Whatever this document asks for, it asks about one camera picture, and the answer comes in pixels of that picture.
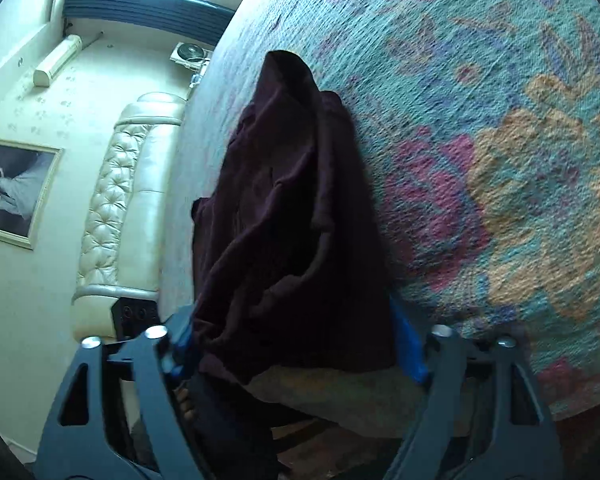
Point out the blue curtain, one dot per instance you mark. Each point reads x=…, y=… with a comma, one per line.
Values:
x=145, y=7

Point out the black control panel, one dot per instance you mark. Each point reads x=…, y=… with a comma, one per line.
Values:
x=135, y=317

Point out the white fan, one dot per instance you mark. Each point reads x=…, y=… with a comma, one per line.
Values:
x=190, y=52

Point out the floral bedspread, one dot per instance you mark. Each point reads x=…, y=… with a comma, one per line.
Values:
x=480, y=135

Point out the cream tufted headboard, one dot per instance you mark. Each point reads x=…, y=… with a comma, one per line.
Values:
x=125, y=185

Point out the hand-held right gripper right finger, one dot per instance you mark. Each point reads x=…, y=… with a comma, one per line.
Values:
x=410, y=350

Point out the white air conditioner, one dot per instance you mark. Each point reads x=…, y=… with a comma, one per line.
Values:
x=57, y=60

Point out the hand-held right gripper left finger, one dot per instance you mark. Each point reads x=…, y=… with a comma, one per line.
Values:
x=182, y=347

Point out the framed wall picture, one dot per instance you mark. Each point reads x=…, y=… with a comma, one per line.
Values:
x=15, y=190

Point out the maroon pants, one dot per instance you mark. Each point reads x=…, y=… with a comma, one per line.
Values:
x=280, y=210

